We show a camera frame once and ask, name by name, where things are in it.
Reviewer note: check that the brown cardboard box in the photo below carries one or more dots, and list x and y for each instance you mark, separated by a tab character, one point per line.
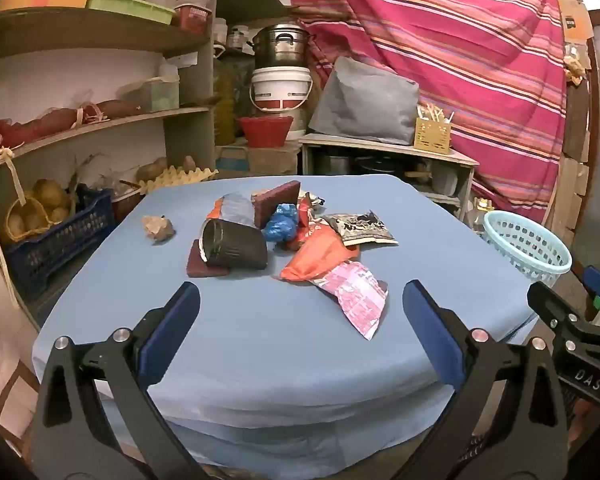
270	161

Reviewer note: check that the white plastic bucket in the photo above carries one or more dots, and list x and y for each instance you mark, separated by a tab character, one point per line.
280	85

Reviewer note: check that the large metal pot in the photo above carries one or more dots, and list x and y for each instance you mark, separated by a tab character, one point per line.
282	45

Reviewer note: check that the brown paper ball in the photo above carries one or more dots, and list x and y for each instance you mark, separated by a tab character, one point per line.
157	229

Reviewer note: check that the silver orange plastic wrapper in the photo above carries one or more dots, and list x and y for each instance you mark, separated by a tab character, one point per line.
232	207

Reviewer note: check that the black white snack packet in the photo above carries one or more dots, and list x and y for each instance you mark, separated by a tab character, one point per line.
362	227

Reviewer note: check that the small red plastic basket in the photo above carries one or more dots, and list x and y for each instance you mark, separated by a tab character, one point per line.
193	17

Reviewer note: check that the clear plastic storage container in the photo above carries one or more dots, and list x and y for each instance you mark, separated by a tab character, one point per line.
149	95

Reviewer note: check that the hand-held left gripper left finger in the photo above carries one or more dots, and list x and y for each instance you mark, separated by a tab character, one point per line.
172	327

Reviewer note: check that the yellow perforated utensil holder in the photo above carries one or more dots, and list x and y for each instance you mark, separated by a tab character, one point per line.
432	137

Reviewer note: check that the green plastic tray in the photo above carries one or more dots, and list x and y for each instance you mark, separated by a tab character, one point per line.
129	9

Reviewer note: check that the large yellow oil bottle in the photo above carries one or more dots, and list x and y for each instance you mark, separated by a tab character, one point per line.
224	110

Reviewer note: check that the light blue plastic basket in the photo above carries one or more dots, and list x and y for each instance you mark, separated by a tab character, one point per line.
527	250

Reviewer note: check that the stacked cardboard pieces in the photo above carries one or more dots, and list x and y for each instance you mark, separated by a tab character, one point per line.
570	195

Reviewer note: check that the pink white paper wrapper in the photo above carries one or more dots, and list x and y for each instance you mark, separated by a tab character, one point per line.
355	300

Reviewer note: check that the small wooden cabinet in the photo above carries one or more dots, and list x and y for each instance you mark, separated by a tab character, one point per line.
360	141

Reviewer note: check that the sweet potato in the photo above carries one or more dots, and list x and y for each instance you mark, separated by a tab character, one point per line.
119	108

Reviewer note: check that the maroon scouring pad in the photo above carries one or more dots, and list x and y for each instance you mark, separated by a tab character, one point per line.
199	266

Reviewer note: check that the yellow egg tray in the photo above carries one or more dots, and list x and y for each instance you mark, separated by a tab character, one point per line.
179	178

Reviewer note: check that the bundle of wooden utensils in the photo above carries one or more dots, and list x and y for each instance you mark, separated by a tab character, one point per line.
432	112

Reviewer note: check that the brown cardboard sheet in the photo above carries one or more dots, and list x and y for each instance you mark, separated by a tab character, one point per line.
572	10

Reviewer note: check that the dark frying pan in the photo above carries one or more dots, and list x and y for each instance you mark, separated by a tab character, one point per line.
380	165

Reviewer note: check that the grey fabric bag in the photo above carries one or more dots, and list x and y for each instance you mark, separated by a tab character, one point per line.
365	100

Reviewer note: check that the orange plastic bag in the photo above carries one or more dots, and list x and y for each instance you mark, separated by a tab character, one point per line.
315	260

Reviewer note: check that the red woven plastic bowl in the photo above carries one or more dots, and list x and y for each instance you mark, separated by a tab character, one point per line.
265	132

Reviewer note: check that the blue tablecloth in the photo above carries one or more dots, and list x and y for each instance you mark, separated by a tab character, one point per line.
280	360

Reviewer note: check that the clear bottle with yellow cap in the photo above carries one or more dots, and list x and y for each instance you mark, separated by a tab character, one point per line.
481	205

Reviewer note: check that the small steel pot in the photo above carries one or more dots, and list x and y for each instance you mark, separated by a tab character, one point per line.
332	164

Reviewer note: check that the red white snack wrapper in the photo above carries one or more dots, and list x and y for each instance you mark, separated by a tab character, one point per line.
307	220

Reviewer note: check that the wicker basket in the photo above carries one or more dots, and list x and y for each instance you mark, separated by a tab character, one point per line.
9	232

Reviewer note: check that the dark crushed cup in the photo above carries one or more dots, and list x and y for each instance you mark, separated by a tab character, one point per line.
234	249

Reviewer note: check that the white plastic container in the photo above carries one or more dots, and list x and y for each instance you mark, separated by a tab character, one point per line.
446	180

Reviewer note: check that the dark blue plastic crate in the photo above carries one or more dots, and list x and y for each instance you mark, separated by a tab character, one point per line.
54	247

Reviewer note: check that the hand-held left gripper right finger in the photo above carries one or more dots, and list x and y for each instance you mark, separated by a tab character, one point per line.
430	332

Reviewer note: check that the wooden shelf unit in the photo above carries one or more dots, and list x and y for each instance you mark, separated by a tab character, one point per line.
79	30

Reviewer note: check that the blue plastic bag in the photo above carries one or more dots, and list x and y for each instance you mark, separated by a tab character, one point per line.
281	225

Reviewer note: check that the red mesh bag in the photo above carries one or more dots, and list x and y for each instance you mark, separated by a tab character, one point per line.
29	127

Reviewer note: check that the thick maroon sponge block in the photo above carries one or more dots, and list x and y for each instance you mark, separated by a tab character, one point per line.
277	202

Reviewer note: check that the red striped hanging cloth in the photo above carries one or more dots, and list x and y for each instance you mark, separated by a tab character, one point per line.
455	60

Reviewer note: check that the brown potato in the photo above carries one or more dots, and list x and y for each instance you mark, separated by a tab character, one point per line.
49	192
152	169
188	162

